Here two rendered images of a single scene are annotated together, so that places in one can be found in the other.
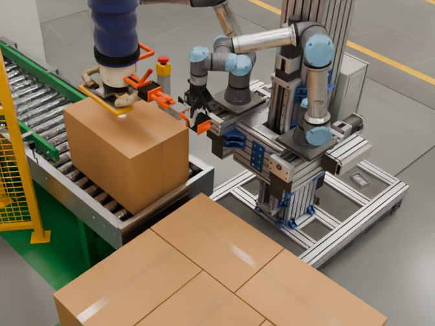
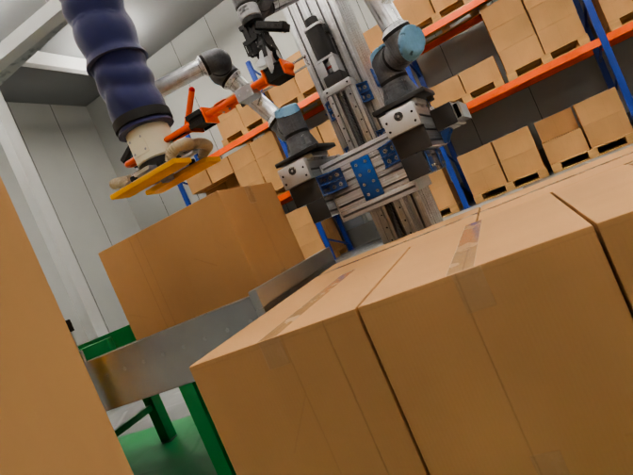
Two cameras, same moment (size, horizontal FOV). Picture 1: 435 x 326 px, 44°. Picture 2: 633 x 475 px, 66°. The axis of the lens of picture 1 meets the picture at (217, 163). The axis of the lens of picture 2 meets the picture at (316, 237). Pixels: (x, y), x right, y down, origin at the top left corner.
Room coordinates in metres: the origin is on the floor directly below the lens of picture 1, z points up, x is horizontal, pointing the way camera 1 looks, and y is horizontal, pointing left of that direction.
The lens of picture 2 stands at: (0.43, 0.73, 0.70)
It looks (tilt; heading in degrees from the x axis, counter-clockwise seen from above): 1 degrees down; 341
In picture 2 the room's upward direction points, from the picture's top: 24 degrees counter-clockwise
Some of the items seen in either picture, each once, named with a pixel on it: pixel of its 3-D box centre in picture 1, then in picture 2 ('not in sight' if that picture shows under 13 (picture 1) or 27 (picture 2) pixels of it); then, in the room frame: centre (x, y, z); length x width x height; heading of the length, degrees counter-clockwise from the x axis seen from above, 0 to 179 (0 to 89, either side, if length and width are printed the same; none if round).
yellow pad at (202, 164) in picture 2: not in sight; (181, 172); (2.45, 0.46, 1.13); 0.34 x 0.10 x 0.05; 46
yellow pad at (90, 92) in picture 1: (104, 94); (148, 175); (2.31, 0.59, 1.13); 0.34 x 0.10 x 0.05; 46
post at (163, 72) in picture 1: (165, 129); not in sight; (2.90, 0.36, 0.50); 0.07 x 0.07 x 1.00; 49
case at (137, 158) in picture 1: (127, 146); (207, 263); (2.38, 0.52, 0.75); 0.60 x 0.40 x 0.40; 47
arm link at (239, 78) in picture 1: (239, 70); (290, 120); (2.51, -0.09, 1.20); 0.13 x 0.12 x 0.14; 169
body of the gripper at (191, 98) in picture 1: (197, 93); (257, 38); (1.98, 0.10, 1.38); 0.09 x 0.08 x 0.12; 45
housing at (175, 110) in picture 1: (178, 110); (248, 93); (2.06, 0.19, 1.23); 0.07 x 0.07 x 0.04; 46
